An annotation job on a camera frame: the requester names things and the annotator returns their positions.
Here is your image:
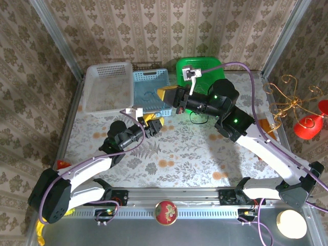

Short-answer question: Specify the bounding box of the small red hanging ornament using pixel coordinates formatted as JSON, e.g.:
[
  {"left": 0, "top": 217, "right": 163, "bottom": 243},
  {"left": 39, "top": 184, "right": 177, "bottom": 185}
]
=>
[{"left": 319, "top": 99, "right": 328, "bottom": 117}]

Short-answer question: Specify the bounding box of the orange flat board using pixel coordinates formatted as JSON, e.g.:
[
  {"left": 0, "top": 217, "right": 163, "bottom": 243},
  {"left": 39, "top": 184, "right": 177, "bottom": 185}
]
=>
[{"left": 256, "top": 118, "right": 278, "bottom": 141}]

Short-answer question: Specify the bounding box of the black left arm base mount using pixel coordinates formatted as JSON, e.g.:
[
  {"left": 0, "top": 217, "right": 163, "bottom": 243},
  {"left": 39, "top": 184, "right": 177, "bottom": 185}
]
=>
[{"left": 83, "top": 189, "right": 129, "bottom": 207}]

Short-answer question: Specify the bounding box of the black connector box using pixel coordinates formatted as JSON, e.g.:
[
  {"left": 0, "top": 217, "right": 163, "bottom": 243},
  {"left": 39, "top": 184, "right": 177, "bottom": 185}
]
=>
[
  {"left": 237, "top": 208, "right": 258, "bottom": 222},
  {"left": 94, "top": 208, "right": 115, "bottom": 223}
]

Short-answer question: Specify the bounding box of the cream round disc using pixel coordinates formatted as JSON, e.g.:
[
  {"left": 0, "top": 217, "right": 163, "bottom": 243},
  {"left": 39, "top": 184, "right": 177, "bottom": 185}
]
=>
[{"left": 276, "top": 209, "right": 308, "bottom": 240}]

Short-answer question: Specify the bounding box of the light blue plastic basket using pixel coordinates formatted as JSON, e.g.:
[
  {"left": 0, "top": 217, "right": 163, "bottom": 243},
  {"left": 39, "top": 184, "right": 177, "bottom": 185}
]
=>
[{"left": 132, "top": 68, "right": 173, "bottom": 117}]

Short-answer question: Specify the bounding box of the yellow banana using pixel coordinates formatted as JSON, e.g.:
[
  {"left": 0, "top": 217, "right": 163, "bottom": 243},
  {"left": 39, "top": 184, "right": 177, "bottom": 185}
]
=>
[{"left": 35, "top": 208, "right": 76, "bottom": 246}]

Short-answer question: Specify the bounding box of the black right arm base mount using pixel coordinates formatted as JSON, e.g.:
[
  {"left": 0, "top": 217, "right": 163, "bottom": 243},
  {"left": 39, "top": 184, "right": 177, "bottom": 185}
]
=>
[{"left": 218, "top": 188, "right": 267, "bottom": 207}]

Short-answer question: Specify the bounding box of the green plastic basket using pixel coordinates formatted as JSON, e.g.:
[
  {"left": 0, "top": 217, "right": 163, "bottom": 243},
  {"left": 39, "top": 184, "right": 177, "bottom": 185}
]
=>
[{"left": 175, "top": 56, "right": 227, "bottom": 116}]

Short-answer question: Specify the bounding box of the floral tablecloth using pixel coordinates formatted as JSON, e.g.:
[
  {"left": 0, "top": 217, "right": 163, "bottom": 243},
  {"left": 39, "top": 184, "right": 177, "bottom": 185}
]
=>
[{"left": 57, "top": 71, "right": 295, "bottom": 188}]

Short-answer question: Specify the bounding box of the black left connector box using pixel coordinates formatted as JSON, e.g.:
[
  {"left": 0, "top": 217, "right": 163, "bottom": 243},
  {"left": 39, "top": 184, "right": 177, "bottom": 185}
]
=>
[{"left": 94, "top": 208, "right": 115, "bottom": 223}]

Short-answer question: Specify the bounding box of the large red hanging ornament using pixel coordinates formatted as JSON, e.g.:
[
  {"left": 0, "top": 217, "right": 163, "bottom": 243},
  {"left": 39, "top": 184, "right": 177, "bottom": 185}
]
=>
[{"left": 293, "top": 114, "right": 324, "bottom": 140}]

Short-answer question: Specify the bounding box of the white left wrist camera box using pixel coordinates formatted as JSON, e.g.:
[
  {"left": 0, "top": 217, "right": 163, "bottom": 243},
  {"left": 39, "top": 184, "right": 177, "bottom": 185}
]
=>
[{"left": 125, "top": 106, "right": 144, "bottom": 117}]

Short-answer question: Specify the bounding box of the red gold patterned ball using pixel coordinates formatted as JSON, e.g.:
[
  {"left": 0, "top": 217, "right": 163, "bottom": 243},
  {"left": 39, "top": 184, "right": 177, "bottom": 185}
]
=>
[{"left": 154, "top": 200, "right": 178, "bottom": 226}]

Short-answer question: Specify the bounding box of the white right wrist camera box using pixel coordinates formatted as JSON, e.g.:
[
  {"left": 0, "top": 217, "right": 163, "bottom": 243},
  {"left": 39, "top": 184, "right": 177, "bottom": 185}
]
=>
[{"left": 181, "top": 65, "right": 202, "bottom": 80}]

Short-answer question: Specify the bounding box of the gold wire ornament stand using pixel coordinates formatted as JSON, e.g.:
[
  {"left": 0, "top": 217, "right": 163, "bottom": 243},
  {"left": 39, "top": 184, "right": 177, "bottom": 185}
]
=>
[{"left": 262, "top": 74, "right": 326, "bottom": 141}]

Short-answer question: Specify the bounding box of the dark blue cable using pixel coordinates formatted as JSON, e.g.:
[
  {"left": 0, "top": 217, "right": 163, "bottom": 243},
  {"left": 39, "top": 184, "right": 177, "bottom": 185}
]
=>
[{"left": 142, "top": 89, "right": 155, "bottom": 102}]

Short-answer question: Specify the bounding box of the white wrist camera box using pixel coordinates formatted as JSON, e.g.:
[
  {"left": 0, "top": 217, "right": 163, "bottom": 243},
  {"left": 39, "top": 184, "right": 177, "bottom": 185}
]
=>
[
  {"left": 181, "top": 65, "right": 202, "bottom": 80},
  {"left": 125, "top": 106, "right": 144, "bottom": 117}
]

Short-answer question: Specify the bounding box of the aluminium frame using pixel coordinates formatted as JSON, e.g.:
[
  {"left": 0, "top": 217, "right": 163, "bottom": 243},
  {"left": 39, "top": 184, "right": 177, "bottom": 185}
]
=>
[{"left": 25, "top": 0, "right": 321, "bottom": 246}]

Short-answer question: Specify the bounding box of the thin black wire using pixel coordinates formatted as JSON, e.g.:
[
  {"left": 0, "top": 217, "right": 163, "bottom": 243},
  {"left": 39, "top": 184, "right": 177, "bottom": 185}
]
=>
[{"left": 189, "top": 112, "right": 209, "bottom": 126}]

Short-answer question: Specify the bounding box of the black right connector box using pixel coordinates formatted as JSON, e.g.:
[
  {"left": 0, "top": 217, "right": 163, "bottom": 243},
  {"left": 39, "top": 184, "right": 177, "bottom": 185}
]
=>
[{"left": 237, "top": 208, "right": 258, "bottom": 222}]

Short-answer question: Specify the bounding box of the white plastic basket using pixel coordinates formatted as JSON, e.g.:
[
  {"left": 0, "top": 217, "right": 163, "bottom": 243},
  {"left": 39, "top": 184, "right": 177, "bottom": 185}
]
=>
[{"left": 82, "top": 61, "right": 135, "bottom": 115}]

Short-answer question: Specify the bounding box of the grey slotted cable duct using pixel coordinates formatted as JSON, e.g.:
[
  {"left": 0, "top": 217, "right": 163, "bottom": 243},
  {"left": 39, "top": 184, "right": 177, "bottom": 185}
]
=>
[{"left": 73, "top": 208, "right": 239, "bottom": 219}]

